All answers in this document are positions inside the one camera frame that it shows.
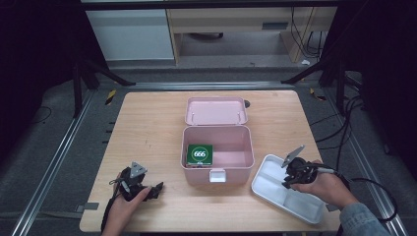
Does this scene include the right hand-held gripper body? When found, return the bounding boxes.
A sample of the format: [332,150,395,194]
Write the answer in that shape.
[280,145,336,185]

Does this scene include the yellow black tape strip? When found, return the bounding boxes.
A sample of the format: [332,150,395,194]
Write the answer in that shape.
[309,87,328,102]
[104,88,118,107]

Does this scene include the hand-held gripper cable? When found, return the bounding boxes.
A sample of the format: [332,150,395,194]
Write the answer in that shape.
[331,168,352,190]
[99,178,121,232]

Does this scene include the white cabinet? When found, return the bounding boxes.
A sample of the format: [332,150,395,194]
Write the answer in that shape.
[86,8,175,62]

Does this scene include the left hand-held gripper cable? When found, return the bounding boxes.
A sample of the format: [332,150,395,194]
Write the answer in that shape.
[99,178,121,232]

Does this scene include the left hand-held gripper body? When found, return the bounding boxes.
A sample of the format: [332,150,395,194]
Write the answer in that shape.
[116,160,149,202]

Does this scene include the white divided tray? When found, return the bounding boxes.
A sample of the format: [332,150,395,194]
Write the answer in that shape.
[250,153,328,226]

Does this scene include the right hand-held gripper cable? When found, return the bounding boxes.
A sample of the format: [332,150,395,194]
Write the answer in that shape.
[331,168,352,190]

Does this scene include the person's left hand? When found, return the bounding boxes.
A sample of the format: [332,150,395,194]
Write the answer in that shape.
[103,178,154,231]

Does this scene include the looped black floor cable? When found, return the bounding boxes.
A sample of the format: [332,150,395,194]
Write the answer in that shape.
[347,176,400,224]

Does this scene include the person's right hand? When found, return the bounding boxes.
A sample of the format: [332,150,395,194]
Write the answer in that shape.
[290,159,361,211]

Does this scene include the thin black floor cable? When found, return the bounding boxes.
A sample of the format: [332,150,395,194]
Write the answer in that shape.
[27,104,53,128]

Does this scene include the pink storage box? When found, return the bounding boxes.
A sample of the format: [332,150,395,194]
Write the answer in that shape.
[179,95,256,188]

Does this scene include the black cables under desk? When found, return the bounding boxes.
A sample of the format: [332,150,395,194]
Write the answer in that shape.
[289,6,329,61]

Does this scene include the aluminium floor rail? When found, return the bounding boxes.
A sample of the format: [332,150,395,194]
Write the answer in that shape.
[10,88,96,236]
[125,81,295,92]
[322,88,410,236]

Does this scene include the black floor cables bundle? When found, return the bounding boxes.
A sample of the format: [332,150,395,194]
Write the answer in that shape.
[309,92,366,173]

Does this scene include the black stand legs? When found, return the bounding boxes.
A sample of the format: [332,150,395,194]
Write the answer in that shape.
[72,53,137,120]
[280,53,349,116]

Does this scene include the green carton box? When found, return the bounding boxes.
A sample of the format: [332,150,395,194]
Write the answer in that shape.
[185,144,214,168]

